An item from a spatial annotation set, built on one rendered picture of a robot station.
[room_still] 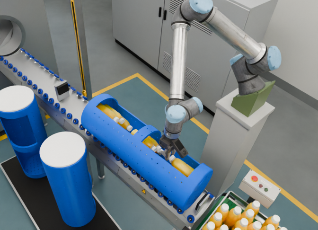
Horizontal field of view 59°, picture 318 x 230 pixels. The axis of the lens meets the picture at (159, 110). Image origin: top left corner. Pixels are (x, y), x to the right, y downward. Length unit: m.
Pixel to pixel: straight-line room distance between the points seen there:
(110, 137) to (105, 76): 2.34
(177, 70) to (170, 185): 0.63
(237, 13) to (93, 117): 1.70
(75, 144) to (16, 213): 1.22
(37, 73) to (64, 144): 0.94
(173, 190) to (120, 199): 1.31
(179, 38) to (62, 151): 0.99
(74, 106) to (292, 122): 2.78
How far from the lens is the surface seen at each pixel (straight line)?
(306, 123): 4.09
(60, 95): 2.32
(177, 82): 1.57
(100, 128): 1.79
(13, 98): 2.30
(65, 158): 1.84
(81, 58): 2.47
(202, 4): 1.60
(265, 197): 1.78
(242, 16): 2.84
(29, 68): 2.74
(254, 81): 2.04
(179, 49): 1.63
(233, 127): 2.19
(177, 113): 1.36
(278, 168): 3.40
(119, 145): 1.71
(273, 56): 1.91
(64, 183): 1.97
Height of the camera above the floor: 2.51
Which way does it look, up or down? 45 degrees down
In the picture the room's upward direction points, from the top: 7 degrees clockwise
